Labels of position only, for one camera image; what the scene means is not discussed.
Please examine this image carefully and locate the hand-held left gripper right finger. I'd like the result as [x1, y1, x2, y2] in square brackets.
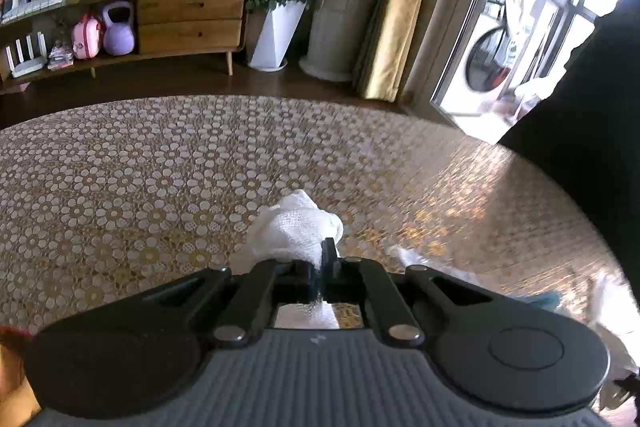
[321, 237, 506, 350]

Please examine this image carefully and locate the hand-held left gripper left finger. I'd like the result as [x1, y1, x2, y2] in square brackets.
[135, 257, 323, 350]

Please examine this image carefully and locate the white gauze cloth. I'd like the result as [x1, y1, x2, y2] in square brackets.
[240, 189, 346, 333]

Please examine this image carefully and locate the white fluffy soft item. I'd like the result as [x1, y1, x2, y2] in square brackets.
[582, 269, 640, 414]

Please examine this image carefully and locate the reddish brown soft item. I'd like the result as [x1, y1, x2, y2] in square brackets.
[0, 326, 42, 425]

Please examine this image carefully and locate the floral lace tablecloth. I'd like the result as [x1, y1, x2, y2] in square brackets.
[0, 94, 632, 343]

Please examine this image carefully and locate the teal cloth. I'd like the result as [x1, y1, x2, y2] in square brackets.
[520, 291, 562, 314]

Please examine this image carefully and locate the white washing machine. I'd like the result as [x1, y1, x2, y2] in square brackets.
[452, 0, 531, 115]

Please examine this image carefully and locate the yellow curtain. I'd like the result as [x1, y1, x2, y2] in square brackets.
[352, 0, 448, 102]

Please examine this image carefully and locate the wooden sideboard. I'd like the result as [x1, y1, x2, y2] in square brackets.
[0, 0, 251, 95]

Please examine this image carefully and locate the purple kettlebell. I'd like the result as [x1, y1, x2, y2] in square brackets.
[101, 1, 137, 56]

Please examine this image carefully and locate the pink toy case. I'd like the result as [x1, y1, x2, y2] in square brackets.
[71, 14, 106, 60]

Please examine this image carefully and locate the stack of books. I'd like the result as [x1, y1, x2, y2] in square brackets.
[47, 42, 76, 72]

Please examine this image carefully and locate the white router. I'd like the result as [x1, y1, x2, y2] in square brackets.
[4, 32, 51, 79]

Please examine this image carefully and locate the white keyboard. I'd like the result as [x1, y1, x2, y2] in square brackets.
[0, 0, 67, 25]

